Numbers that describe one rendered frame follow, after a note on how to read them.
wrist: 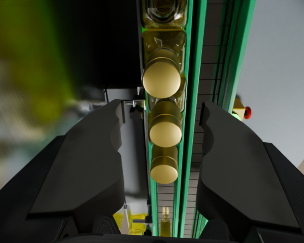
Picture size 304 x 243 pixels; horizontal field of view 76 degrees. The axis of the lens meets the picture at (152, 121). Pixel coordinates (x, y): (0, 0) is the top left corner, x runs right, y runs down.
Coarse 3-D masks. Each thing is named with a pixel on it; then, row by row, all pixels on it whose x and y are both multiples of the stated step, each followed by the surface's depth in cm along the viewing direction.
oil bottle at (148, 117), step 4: (148, 112) 31; (148, 116) 30; (148, 120) 29; (180, 120) 29; (148, 124) 29; (148, 128) 29; (148, 132) 30; (148, 136) 30; (148, 140) 31; (180, 140) 30; (152, 144) 30; (176, 144) 30
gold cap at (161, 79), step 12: (156, 60) 17; (168, 60) 17; (144, 72) 17; (156, 72) 17; (168, 72) 16; (144, 84) 17; (156, 84) 17; (168, 84) 17; (156, 96) 18; (168, 96) 18
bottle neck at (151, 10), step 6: (150, 0) 16; (174, 0) 16; (180, 0) 15; (150, 6) 16; (174, 6) 16; (180, 6) 16; (150, 12) 16; (156, 12) 18; (168, 12) 19; (174, 12) 16; (156, 18) 16; (162, 18) 16; (168, 18) 16; (174, 18) 16
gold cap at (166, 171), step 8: (152, 152) 26; (160, 152) 24; (168, 152) 24; (176, 152) 26; (152, 160) 24; (160, 160) 23; (168, 160) 23; (176, 160) 24; (152, 168) 23; (160, 168) 23; (168, 168) 23; (176, 168) 23; (152, 176) 24; (160, 176) 23; (168, 176) 23; (176, 176) 23
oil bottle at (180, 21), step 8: (144, 0) 20; (160, 0) 22; (168, 0) 22; (184, 0) 20; (144, 8) 20; (160, 8) 22; (168, 8) 22; (184, 8) 20; (144, 16) 21; (184, 16) 21; (144, 24) 22; (152, 24) 21; (160, 24) 21; (168, 24) 21; (176, 24) 21; (184, 24) 22
